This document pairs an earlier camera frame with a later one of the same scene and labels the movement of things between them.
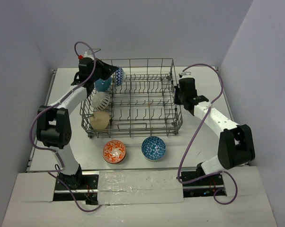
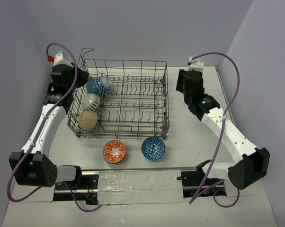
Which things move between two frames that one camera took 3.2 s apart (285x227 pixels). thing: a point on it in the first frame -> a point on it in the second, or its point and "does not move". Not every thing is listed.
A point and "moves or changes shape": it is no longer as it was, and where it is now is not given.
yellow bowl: (99, 120) -> (87, 119)
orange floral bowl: (114, 152) does not move
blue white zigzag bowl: (120, 76) -> (103, 84)
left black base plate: (88, 191) does not move
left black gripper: (104, 71) -> (79, 76)
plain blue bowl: (102, 85) moves or changes shape
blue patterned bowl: (153, 148) does not move
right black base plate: (206, 187) does not move
